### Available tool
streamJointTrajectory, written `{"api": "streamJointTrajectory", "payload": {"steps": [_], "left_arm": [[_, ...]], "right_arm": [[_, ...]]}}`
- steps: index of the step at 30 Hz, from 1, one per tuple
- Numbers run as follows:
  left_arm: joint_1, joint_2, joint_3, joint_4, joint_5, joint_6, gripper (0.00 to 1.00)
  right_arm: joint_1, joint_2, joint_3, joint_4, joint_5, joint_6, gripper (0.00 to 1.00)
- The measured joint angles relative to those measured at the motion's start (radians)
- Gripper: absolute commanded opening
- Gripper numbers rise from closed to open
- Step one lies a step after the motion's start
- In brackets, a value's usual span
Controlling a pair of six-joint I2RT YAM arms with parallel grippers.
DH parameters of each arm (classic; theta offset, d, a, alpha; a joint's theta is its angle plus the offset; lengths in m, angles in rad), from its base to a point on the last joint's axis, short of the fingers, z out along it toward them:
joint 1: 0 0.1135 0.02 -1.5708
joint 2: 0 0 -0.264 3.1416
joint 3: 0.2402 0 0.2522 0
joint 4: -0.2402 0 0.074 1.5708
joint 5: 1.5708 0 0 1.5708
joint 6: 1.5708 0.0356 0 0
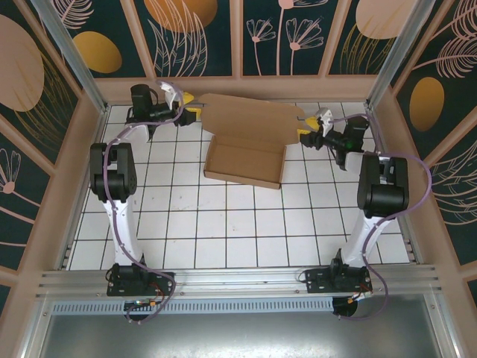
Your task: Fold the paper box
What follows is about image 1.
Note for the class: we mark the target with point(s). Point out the aluminium frame post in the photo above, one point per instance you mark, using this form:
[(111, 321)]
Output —
[(74, 59), (398, 56)]

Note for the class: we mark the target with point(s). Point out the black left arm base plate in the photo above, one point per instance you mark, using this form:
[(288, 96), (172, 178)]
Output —
[(164, 279)]

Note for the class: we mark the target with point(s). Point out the grey metal sheet panel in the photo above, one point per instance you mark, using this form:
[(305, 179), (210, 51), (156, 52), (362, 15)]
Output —
[(238, 335)]

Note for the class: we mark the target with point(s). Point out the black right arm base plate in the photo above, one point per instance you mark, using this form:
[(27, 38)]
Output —
[(316, 283)]

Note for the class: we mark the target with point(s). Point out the aluminium extrusion mounting rail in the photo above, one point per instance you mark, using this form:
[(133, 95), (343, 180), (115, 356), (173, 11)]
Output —
[(238, 277)]

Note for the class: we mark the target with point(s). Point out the aluminium table side rail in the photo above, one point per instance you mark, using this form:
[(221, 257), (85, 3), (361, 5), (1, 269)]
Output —
[(80, 201), (413, 244)]

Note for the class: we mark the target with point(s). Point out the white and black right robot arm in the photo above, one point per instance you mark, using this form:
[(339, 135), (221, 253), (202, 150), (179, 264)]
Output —
[(380, 194)]

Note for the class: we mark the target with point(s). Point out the brown cardboard box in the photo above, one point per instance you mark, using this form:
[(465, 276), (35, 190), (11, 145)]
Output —
[(242, 156)]

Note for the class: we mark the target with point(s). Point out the yellow power connector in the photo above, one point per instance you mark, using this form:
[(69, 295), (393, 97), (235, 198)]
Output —
[(359, 297)]

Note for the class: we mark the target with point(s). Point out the small green circuit board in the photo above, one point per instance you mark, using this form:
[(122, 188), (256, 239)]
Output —
[(141, 304)]

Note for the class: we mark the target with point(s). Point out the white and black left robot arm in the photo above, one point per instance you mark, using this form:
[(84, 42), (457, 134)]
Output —
[(128, 238)]

